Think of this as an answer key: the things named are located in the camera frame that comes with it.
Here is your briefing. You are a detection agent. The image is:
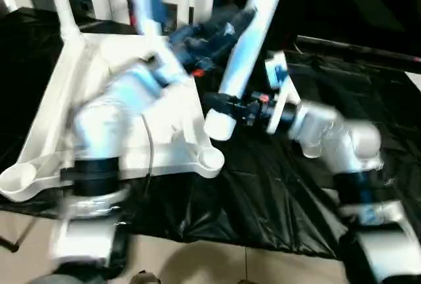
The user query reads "dark metal rail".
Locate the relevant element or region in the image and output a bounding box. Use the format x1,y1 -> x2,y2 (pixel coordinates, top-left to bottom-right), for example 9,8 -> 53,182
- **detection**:
296,34 -> 421,64

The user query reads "black plastic mat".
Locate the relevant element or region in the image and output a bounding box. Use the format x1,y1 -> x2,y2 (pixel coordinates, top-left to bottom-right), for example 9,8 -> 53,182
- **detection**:
0,8 -> 421,258

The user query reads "white plastic table top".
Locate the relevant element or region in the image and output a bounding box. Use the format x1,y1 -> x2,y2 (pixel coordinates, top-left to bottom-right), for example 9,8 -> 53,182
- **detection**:
0,31 -> 225,203

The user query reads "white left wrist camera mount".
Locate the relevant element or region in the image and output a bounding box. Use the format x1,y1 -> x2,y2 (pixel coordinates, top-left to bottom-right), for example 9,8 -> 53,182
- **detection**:
128,0 -> 166,40

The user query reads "dark left robot foot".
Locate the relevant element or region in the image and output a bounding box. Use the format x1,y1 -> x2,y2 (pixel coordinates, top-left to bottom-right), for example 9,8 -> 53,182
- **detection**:
130,271 -> 160,284

